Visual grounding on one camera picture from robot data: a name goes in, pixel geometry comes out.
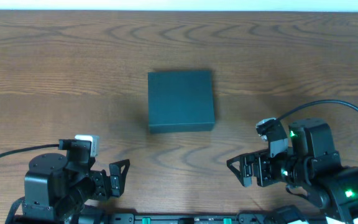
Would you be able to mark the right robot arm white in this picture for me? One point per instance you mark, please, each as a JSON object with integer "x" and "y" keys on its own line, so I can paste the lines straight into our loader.
{"x": 302, "y": 156}

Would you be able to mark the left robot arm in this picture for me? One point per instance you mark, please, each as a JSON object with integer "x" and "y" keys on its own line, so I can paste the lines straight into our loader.
{"x": 56, "y": 187}

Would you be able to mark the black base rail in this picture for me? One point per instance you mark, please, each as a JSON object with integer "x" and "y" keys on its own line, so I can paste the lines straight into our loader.
{"x": 129, "y": 218}

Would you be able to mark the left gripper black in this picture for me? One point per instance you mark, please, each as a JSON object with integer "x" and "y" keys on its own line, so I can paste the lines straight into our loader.
{"x": 105, "y": 185}

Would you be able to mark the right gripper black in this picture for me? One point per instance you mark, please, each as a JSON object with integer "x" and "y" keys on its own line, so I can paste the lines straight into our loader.
{"x": 258, "y": 170}

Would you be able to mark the black gift box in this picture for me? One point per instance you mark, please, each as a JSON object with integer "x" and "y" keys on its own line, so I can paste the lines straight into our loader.
{"x": 180, "y": 101}

